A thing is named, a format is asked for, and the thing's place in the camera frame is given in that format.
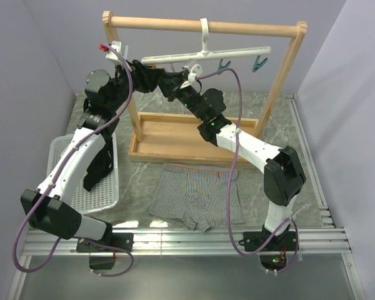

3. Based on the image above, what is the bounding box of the wooden hanging rack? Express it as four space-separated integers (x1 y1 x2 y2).
102 11 308 166

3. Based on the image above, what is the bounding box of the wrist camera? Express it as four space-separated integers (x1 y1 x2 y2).
180 63 203 89
99 41 129 66

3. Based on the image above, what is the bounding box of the black underwear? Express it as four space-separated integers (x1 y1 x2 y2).
83 136 114 192

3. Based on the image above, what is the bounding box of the white plastic basket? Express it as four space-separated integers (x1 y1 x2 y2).
46 134 119 215

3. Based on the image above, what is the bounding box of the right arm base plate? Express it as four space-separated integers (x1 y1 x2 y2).
238 231 298 253

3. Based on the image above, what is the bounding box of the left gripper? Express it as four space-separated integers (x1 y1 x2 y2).
107 59 166 112

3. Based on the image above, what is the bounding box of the white plastic hanger bar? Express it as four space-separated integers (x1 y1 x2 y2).
141 18 272 65

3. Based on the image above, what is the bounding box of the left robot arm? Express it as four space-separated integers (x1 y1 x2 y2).
21 60 165 251

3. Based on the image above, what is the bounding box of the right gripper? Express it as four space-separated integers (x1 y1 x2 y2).
158 72 207 123

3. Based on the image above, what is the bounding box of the aluminium mounting rail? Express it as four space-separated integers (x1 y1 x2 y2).
21 228 352 256

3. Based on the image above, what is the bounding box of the light teal clothespin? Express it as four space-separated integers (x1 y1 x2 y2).
252 56 268 73

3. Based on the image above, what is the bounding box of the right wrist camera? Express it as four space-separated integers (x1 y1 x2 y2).
180 63 203 89

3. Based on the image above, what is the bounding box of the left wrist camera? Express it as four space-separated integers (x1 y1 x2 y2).
99 41 129 66

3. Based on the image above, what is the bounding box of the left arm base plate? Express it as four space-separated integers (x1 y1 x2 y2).
76 232 134 253

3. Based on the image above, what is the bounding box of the grey striped boxer underwear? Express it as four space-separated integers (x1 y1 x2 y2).
149 164 229 232

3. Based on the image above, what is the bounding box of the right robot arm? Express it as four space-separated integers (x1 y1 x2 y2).
158 71 306 250

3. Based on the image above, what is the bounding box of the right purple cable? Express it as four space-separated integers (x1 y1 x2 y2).
193 68 300 278

